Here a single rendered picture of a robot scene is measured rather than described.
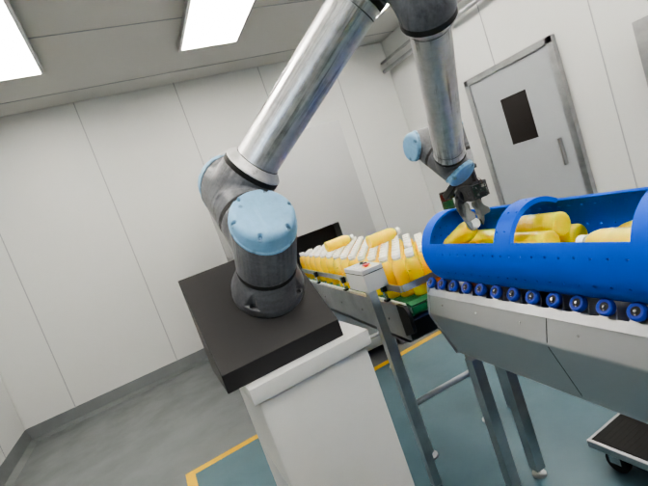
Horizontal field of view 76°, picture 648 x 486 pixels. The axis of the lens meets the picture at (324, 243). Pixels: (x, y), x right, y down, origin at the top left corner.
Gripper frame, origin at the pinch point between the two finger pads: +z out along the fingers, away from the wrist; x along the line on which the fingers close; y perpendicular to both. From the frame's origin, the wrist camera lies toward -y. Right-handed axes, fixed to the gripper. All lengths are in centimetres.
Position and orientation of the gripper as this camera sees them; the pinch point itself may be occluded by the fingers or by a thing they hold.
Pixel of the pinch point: (474, 223)
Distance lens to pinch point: 152.4
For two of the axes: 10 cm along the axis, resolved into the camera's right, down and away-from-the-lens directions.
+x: 8.8, -3.6, 3.0
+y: 3.2, -0.1, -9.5
